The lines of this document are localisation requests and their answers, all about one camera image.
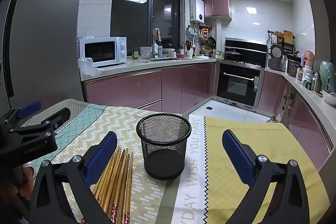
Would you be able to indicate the stack of bowls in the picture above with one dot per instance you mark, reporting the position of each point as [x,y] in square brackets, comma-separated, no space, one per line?
[206,49]

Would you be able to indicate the white microwave oven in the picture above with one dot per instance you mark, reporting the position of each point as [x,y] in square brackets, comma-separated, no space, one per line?
[122,50]

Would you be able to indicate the clear plastic bag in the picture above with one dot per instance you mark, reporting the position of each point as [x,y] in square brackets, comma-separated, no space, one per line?
[86,66]

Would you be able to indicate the white green container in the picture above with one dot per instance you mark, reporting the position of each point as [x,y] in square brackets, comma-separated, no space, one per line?
[306,77]

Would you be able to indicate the white water heater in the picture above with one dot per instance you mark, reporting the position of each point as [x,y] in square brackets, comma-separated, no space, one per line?
[197,8]

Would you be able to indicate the white plate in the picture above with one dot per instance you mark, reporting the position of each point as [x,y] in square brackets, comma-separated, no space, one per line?
[202,57]

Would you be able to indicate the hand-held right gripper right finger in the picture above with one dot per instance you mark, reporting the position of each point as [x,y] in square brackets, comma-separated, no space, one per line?
[237,158]

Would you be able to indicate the pink base cabinets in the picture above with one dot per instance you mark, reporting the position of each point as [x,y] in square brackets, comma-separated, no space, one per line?
[273,90]
[147,87]

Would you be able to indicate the yellow oil bottle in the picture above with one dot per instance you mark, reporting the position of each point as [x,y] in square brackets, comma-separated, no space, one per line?
[274,119]

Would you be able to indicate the pile of wooden chopsticks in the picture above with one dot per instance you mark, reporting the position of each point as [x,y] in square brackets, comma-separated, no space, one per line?
[115,182]

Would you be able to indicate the black range hood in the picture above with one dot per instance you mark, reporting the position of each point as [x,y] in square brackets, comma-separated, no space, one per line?
[246,49]

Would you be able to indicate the person's left hand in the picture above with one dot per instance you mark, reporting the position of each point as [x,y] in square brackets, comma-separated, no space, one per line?
[27,172]

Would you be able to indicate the clear plastic container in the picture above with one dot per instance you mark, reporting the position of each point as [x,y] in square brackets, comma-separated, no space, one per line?
[145,54]

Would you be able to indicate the steel kitchen faucet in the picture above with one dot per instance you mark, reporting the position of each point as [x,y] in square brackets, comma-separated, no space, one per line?
[157,35]

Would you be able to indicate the pink bowl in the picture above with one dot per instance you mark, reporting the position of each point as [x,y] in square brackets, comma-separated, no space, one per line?
[181,55]

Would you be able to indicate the green plastic bag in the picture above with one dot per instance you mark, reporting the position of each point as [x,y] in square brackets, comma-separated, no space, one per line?
[327,74]

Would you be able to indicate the black frying pan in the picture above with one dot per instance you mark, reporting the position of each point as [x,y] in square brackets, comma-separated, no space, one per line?
[211,42]

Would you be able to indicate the black lidded wok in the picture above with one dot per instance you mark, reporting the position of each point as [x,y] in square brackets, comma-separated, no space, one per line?
[233,55]

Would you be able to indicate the white bowl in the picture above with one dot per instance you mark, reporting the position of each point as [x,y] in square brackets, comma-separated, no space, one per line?
[168,51]

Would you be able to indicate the grey refrigerator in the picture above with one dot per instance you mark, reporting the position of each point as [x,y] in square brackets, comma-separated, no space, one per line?
[52,43]

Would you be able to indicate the black mesh utensil holder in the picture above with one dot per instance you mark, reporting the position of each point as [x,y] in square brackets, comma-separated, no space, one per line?
[162,150]

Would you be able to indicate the pink kettle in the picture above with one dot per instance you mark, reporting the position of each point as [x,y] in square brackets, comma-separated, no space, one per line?
[308,58]

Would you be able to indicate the black built-in oven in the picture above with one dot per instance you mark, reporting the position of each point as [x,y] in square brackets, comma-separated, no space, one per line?
[236,82]

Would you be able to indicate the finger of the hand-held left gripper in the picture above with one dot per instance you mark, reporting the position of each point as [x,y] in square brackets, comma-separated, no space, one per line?
[59,115]
[29,108]

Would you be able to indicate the white rice cooker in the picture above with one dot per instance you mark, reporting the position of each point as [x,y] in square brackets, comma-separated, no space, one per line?
[277,53]

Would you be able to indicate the steel thermos flask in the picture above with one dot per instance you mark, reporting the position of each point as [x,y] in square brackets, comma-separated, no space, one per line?
[316,82]

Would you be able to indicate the dark glass jar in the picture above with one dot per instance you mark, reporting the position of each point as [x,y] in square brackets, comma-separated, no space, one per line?
[135,53]

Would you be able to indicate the blue bottle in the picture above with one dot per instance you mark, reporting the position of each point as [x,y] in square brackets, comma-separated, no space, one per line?
[160,51]

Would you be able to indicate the white soap bottle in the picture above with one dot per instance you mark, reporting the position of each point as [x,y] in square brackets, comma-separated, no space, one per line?
[156,50]

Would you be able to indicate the wooden cutting board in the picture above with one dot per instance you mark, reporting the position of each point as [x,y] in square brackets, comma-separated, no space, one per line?
[288,37]

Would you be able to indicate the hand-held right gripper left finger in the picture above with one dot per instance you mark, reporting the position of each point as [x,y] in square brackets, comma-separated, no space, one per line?
[101,158]

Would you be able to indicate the steel pot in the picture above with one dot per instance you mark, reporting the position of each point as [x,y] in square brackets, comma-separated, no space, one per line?
[293,67]

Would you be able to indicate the pink wall cabinet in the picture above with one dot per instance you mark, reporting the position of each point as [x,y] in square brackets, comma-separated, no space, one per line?
[218,3]

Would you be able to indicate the dark kitchen window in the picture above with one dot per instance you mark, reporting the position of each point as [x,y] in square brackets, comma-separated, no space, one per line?
[131,24]

